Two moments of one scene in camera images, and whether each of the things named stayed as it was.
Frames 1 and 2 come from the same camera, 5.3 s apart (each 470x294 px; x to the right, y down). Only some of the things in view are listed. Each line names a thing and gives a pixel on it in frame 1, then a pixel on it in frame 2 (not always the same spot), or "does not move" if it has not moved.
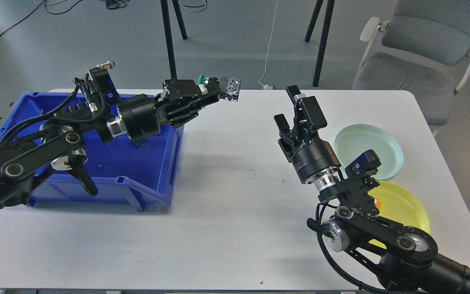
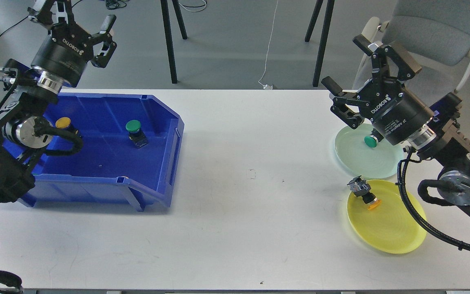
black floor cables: [112, 4] does not move
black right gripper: [314, 155] to [396, 114]
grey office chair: [426, 47] does not move
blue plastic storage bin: [124, 172] does not move
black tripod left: [167, 20] does not move
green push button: [140, 141] does not move
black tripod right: [308, 37] does not move
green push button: [232, 91] to [372, 141]
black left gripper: [140, 116] to [64, 53]
